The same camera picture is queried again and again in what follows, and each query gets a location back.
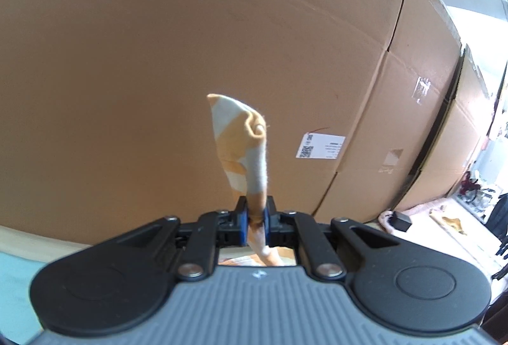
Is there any orange white striped shirt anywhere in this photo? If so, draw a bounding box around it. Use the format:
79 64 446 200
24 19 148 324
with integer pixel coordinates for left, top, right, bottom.
207 94 284 266

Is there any white shipping label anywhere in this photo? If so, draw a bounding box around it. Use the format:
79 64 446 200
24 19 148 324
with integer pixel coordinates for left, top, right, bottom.
296 132 345 160

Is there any small black box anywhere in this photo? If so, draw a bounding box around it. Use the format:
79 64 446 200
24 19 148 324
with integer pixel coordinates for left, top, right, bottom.
388 211 412 232

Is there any large brown cardboard box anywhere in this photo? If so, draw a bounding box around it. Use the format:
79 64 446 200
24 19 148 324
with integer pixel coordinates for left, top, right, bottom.
1 0 403 243

